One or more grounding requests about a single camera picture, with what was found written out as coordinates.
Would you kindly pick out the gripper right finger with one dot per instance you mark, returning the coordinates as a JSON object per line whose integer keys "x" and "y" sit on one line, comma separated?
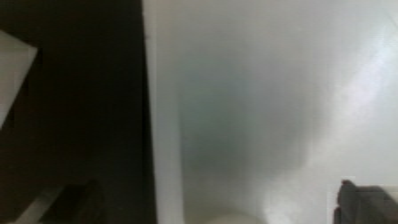
{"x": 366, "y": 204}

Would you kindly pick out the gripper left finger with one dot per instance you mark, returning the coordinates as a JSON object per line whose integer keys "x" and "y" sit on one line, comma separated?
{"x": 66, "y": 205}

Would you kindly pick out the white U-shaped fence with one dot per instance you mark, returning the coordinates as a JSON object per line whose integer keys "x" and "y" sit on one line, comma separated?
{"x": 16, "y": 59}

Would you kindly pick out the white square tabletop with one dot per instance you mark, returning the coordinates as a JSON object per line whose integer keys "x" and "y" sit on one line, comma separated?
{"x": 274, "y": 106}

